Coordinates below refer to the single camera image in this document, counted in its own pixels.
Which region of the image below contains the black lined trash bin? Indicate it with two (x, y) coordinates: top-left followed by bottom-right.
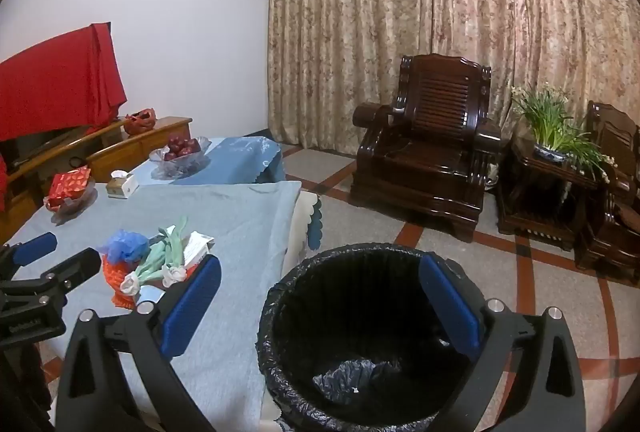
(256, 243), (493, 432)

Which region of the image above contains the white tissue box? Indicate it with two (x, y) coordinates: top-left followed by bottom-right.
(106, 170), (139, 200)

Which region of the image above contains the teal scalloped table cover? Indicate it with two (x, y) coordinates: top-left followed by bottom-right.
(306, 207), (326, 249)

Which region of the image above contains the white cardboard box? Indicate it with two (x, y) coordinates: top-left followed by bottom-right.
(182, 232), (216, 265)

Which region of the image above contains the green potted plant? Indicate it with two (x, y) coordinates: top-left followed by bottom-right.
(511, 82), (613, 183)

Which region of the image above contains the dark wooden side table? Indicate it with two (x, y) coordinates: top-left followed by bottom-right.
(496, 132), (608, 253)

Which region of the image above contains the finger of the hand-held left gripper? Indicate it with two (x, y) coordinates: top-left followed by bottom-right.
(0, 232), (58, 283)
(0, 248), (103, 301)

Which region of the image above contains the red cloth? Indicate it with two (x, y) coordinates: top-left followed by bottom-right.
(0, 22), (128, 143)

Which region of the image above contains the wooden cabinet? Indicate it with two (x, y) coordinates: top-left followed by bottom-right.
(0, 116), (193, 243)

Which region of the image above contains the red plastic bag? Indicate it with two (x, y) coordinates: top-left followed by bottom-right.
(123, 108), (158, 136)

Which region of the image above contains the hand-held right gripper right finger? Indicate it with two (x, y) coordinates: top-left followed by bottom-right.
(417, 254), (587, 432)

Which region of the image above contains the blue white plant pot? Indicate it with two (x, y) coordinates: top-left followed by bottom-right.
(532, 143), (571, 163)

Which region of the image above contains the glass fruit bowl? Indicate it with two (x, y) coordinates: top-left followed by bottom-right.
(148, 137), (211, 179)

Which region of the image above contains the blue foam net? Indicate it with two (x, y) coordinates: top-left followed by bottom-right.
(97, 229), (151, 265)

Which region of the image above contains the cream scalloped table cover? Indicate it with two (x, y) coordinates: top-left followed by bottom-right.
(287, 192), (323, 263)

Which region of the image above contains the dark wooden armchair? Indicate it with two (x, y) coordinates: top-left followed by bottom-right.
(575, 100), (640, 287)
(349, 54), (503, 243)

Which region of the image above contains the red snack packet tray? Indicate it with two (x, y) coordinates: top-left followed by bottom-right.
(44, 177), (97, 225)

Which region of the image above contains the blue patterned tablecloth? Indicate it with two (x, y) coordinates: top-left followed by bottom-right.
(131, 137), (287, 187)

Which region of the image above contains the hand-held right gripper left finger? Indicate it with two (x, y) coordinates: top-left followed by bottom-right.
(54, 254), (223, 432)

